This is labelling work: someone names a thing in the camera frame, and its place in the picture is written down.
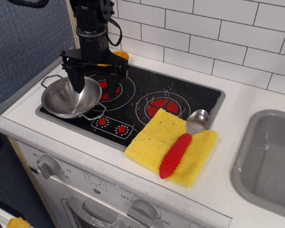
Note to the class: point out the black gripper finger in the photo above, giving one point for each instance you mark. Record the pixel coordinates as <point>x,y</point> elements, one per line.
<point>76,78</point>
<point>113,81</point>

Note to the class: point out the light wooden post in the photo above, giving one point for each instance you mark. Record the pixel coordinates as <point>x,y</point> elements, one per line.
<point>73,23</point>

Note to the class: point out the spoon with red handle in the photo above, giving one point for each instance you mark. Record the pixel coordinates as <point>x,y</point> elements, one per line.
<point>195,123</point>

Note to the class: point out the yellow cloth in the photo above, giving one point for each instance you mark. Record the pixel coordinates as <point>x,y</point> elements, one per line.
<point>151,144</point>

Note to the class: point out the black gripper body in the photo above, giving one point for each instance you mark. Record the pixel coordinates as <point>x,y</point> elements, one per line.
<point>93,56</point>

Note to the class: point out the yellow plush shrimp toy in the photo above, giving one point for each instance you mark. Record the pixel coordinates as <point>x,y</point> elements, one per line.
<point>119,53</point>

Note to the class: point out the grey left oven knob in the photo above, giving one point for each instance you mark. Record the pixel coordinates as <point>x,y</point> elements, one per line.
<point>47,166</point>

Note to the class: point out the yellow object at bottom left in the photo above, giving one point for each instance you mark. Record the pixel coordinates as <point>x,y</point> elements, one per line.
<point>18,223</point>

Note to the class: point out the silver metal bowl with handles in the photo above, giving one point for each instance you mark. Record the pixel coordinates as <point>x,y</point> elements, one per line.
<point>61,100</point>

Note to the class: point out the grey right oven knob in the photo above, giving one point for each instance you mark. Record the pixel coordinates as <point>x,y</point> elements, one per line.
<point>142,212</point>

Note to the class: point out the grey oven knob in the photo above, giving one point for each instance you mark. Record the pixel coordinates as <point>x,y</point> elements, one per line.
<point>142,212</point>
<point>47,166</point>

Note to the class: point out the white toy oven front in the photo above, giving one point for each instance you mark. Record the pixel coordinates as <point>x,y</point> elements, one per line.
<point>78,199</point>

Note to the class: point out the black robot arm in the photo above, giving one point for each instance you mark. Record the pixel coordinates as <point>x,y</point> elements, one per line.
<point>92,17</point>

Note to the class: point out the black toy stove top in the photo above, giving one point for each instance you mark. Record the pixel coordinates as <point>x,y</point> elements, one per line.
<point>117,120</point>

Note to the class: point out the grey sink basin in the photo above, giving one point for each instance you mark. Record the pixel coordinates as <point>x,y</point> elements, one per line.
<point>258,172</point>

